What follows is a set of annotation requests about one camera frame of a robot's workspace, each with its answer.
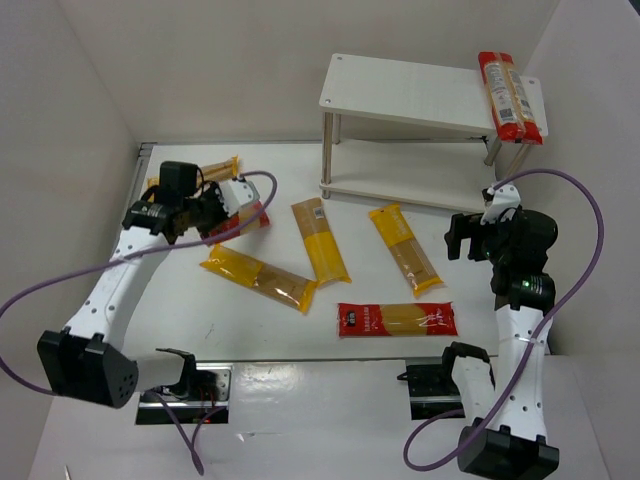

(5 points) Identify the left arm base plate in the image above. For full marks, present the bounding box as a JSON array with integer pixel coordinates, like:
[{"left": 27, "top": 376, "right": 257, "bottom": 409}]
[{"left": 135, "top": 362, "right": 233, "bottom": 426}]

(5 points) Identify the red pasta bag front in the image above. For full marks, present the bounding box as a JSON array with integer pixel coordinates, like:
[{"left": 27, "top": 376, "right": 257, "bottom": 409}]
[{"left": 337, "top": 302, "right": 458, "bottom": 338}]

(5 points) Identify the yellow pasta bag centre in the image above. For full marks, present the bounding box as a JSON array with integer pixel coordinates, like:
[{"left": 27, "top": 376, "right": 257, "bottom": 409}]
[{"left": 291, "top": 197, "right": 351, "bottom": 287}]

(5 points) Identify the yellow pasta bag right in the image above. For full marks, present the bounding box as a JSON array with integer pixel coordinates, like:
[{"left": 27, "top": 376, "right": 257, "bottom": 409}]
[{"left": 369, "top": 204, "right": 443, "bottom": 298}]

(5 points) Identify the purple cable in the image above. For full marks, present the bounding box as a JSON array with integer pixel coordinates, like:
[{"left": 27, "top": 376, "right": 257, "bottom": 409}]
[
  {"left": 402, "top": 168, "right": 605, "bottom": 472},
  {"left": 0, "top": 170, "right": 279, "bottom": 476}
]

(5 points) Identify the yellow pasta bag left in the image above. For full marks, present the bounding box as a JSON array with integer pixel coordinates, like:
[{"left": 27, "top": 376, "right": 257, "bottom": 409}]
[{"left": 200, "top": 244, "right": 317, "bottom": 314}]

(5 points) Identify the red pasta bag on shelf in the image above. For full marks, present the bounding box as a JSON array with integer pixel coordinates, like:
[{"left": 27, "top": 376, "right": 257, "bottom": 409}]
[{"left": 478, "top": 51, "right": 543, "bottom": 146}]

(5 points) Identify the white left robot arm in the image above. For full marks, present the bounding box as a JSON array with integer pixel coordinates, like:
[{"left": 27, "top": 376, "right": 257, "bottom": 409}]
[{"left": 37, "top": 161, "right": 229, "bottom": 408}]

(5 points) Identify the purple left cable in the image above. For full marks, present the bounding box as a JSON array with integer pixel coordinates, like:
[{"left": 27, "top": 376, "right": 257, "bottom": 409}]
[{"left": 0, "top": 170, "right": 279, "bottom": 476}]

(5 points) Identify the red pasta bag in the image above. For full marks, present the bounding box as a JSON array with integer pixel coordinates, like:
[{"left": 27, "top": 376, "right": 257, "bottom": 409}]
[
  {"left": 200, "top": 201, "right": 271, "bottom": 239},
  {"left": 337, "top": 302, "right": 458, "bottom": 338},
  {"left": 478, "top": 51, "right": 543, "bottom": 146}
]

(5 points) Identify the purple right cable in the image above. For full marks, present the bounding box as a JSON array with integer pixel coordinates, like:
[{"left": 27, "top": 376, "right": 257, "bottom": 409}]
[{"left": 402, "top": 168, "right": 605, "bottom": 472}]

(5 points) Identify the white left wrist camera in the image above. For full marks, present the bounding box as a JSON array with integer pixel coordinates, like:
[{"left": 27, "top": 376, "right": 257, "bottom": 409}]
[{"left": 219, "top": 179, "right": 260, "bottom": 217}]

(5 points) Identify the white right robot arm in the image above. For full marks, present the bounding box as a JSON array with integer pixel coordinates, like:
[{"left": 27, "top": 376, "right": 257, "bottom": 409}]
[{"left": 442, "top": 208, "right": 560, "bottom": 479}]

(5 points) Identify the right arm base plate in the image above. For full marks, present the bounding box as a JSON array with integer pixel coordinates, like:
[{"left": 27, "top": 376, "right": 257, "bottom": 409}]
[{"left": 397, "top": 362, "right": 463, "bottom": 420}]

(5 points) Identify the thin yellow pasta bag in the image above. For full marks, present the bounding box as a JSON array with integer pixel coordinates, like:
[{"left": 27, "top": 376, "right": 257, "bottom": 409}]
[{"left": 147, "top": 156, "right": 240, "bottom": 195}]

